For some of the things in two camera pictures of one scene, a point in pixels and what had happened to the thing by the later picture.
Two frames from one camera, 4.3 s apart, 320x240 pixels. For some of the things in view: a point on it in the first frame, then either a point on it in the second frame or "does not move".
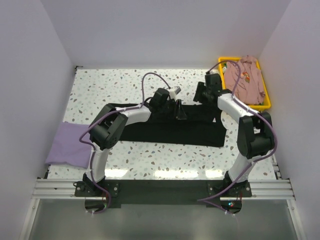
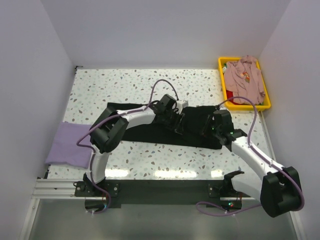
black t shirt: (204, 126) does not move
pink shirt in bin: (249, 87) does not move
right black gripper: (198, 97) → (205, 124)
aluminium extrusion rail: (64, 189) does not move
